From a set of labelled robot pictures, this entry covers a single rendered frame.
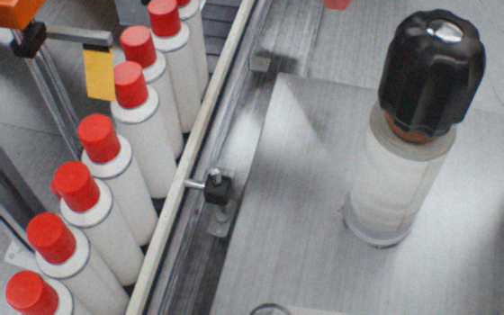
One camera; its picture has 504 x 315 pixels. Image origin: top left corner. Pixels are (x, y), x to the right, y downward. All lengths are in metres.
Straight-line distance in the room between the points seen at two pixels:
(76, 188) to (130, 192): 0.10
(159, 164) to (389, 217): 0.26
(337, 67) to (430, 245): 0.35
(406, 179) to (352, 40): 0.44
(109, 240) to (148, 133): 0.12
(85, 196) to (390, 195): 0.29
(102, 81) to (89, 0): 0.55
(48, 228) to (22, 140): 0.42
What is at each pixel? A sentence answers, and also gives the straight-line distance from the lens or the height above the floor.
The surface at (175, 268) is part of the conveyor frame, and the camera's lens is 0.63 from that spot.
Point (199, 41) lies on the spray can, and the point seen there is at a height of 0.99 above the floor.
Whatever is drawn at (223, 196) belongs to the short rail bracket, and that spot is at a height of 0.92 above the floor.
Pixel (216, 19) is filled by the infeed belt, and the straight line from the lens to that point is 0.85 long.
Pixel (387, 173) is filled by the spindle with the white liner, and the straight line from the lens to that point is 0.50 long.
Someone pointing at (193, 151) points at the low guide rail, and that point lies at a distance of 0.64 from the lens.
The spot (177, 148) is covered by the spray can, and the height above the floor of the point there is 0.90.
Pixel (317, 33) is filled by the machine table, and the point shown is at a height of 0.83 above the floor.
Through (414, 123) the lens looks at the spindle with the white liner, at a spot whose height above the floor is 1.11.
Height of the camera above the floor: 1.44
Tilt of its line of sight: 55 degrees down
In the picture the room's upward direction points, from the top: 3 degrees counter-clockwise
